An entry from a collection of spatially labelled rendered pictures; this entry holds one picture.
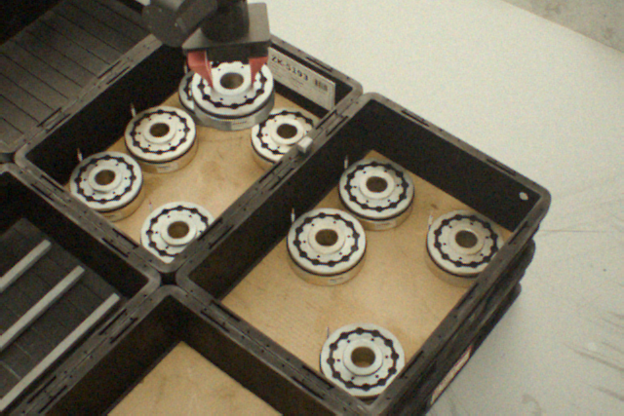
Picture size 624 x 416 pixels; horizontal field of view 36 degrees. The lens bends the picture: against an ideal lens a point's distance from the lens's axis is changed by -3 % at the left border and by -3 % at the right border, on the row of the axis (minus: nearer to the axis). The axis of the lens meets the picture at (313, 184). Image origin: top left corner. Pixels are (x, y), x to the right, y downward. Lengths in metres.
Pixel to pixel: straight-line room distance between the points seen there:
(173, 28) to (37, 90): 0.56
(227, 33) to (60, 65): 0.52
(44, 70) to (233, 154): 0.36
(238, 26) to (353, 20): 0.70
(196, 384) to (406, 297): 0.29
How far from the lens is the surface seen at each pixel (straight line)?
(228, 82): 1.23
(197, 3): 1.03
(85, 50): 1.59
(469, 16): 1.83
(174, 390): 1.20
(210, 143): 1.42
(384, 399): 1.08
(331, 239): 1.29
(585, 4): 3.02
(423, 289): 1.27
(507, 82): 1.71
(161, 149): 1.38
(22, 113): 1.52
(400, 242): 1.31
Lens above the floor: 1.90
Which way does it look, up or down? 52 degrees down
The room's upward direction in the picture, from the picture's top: straight up
